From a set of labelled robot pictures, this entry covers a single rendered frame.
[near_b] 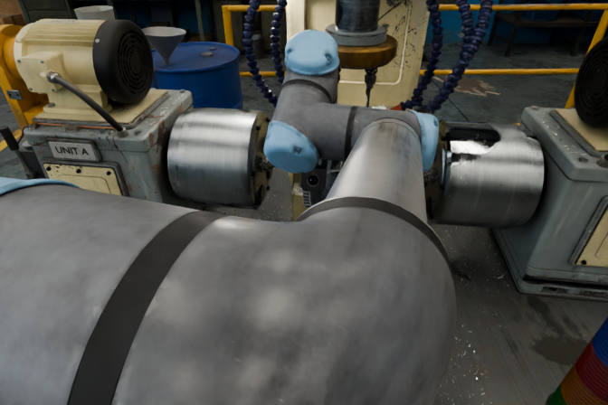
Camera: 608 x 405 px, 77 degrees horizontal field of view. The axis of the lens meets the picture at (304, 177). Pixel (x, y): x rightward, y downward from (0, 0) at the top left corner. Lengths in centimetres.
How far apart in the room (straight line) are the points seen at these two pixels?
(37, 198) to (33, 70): 81
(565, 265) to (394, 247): 91
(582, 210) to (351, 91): 60
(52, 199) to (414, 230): 16
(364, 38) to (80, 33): 59
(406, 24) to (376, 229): 92
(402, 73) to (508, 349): 69
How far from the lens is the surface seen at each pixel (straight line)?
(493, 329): 99
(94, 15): 273
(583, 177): 90
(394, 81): 110
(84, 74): 97
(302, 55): 54
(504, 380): 93
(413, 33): 106
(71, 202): 18
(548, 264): 104
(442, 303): 17
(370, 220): 17
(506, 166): 89
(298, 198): 107
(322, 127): 49
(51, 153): 102
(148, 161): 91
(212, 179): 89
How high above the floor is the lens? 154
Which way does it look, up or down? 34 degrees down
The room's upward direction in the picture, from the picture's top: straight up
